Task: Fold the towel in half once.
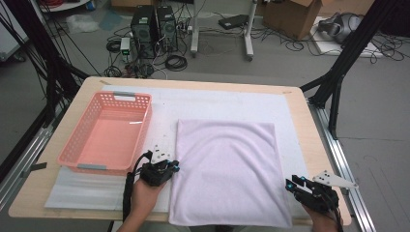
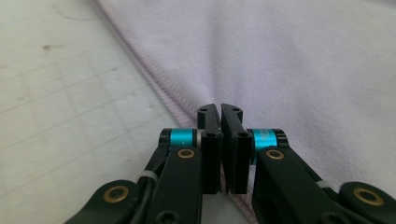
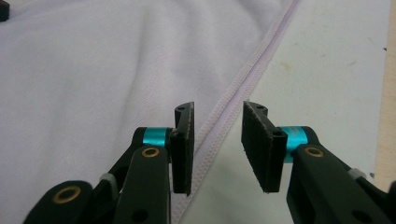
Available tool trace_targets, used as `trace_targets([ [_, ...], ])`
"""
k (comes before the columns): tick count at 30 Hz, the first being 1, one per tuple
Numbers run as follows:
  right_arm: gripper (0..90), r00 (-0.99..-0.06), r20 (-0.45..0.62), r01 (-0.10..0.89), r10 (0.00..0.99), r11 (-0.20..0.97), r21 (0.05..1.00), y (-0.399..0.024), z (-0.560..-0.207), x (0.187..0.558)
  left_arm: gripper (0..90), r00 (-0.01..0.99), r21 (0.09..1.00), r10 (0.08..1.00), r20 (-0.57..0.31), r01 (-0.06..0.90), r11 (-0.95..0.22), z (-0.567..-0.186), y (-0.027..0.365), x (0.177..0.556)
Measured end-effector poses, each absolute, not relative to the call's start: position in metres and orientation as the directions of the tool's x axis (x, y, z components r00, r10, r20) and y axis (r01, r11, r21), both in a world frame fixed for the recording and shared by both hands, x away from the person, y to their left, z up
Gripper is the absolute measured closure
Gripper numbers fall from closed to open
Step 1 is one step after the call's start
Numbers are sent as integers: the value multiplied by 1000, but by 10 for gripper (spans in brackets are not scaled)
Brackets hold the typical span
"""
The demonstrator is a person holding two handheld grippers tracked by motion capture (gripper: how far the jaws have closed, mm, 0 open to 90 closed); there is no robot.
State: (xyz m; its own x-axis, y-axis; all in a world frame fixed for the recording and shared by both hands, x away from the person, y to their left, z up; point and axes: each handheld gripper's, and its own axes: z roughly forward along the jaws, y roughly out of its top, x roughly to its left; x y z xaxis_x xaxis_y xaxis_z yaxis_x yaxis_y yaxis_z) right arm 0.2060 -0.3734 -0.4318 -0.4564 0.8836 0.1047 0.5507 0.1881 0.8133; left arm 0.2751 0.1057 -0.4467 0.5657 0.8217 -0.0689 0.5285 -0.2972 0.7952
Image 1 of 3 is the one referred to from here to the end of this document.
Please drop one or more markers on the person's left hand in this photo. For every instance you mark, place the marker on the person's left hand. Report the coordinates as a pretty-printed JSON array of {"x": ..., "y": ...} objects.
[{"x": 145, "y": 199}]

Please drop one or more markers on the flat cardboard sheet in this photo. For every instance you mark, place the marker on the flat cardboard sheet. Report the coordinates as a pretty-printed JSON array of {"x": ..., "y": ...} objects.
[{"x": 348, "y": 5}]

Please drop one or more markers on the large cardboard box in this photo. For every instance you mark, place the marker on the large cardboard box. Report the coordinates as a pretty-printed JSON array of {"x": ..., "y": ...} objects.
[{"x": 290, "y": 17}]

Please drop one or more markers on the white cabinet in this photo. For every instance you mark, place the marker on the white cabinet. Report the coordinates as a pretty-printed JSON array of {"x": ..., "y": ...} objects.
[{"x": 9, "y": 42}]

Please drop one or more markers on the lavender towel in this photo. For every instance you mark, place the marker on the lavender towel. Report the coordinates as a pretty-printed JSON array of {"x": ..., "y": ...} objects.
[{"x": 232, "y": 174}]

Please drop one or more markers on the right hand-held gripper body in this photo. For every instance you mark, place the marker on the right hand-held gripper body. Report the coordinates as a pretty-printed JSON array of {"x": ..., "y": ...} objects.
[{"x": 317, "y": 199}]

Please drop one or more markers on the pink plastic basket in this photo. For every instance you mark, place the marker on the pink plastic basket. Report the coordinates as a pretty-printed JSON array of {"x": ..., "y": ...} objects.
[{"x": 109, "y": 141}]

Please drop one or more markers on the black computer tower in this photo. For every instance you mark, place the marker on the black computer tower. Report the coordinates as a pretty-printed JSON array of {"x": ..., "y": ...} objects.
[
  {"x": 167, "y": 29},
  {"x": 144, "y": 32}
]

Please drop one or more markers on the round white table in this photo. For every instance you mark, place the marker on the round white table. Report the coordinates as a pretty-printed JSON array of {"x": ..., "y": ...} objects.
[{"x": 64, "y": 6}]

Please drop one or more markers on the teal sheet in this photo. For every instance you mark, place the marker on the teal sheet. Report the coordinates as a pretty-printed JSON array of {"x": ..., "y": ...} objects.
[{"x": 110, "y": 20}]

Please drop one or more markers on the flat black device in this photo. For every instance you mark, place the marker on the flat black device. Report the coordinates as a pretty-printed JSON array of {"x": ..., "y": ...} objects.
[{"x": 233, "y": 22}]

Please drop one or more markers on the clear plastic bag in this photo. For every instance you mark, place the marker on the clear plastic bag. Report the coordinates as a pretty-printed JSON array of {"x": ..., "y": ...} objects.
[{"x": 82, "y": 23}]

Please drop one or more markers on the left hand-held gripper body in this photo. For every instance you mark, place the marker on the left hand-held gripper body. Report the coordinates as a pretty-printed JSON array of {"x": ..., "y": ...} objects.
[{"x": 156, "y": 172}]

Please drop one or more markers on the white foam mat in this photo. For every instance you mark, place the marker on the white foam mat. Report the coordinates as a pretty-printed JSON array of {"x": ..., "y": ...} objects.
[{"x": 225, "y": 106}]

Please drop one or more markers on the white power adaptor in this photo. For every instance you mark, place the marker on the white power adaptor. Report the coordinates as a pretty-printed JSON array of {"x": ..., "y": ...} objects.
[{"x": 125, "y": 46}]

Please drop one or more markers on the black metal frame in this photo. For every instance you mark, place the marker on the black metal frame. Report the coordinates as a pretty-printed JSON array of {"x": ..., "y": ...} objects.
[
  {"x": 348, "y": 54},
  {"x": 48, "y": 64}
]

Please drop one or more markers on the person's right hand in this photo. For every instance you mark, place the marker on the person's right hand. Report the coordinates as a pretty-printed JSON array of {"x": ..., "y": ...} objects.
[{"x": 324, "y": 224}]

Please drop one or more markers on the white metal stand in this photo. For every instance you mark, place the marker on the white metal stand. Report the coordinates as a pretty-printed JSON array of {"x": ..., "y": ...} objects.
[{"x": 194, "y": 32}]

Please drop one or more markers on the dark rail bracket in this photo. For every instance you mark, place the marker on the dark rail bracket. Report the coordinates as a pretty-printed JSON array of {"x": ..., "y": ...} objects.
[{"x": 35, "y": 167}]

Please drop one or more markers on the white board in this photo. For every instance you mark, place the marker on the white board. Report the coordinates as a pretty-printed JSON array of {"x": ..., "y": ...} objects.
[{"x": 325, "y": 46}]

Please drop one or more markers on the small cardboard box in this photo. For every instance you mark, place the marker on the small cardboard box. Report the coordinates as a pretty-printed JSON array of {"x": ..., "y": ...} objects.
[{"x": 132, "y": 2}]

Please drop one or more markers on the grey bag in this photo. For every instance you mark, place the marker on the grey bag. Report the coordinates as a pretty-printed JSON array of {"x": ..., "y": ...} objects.
[{"x": 341, "y": 27}]

